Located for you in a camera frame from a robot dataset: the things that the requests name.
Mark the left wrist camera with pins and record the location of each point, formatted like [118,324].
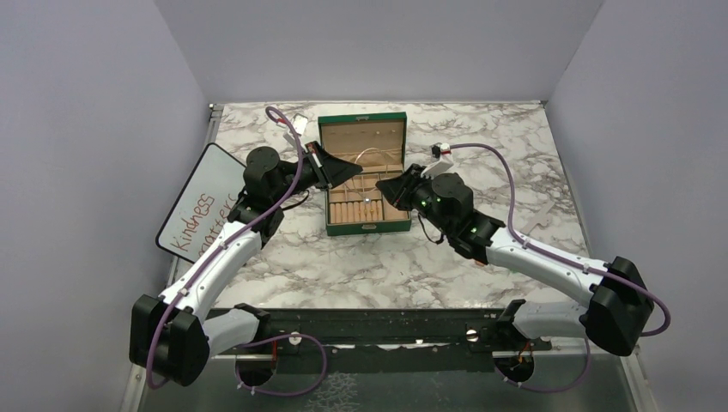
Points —
[300,122]

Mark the white dry-erase board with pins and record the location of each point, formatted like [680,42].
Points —
[201,208]

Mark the black mounting rail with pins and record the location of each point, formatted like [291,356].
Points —
[387,341]

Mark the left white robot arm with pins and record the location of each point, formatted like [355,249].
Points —
[172,335]

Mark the green jewelry box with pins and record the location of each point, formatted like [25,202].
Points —
[377,142]

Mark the white plastic bracket piece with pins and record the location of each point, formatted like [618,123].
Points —
[542,219]

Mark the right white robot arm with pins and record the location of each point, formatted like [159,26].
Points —
[609,305]

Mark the aluminium frame rail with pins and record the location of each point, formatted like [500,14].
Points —
[612,384]

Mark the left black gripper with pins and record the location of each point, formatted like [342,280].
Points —
[330,171]

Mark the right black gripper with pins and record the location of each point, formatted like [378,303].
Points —
[398,190]

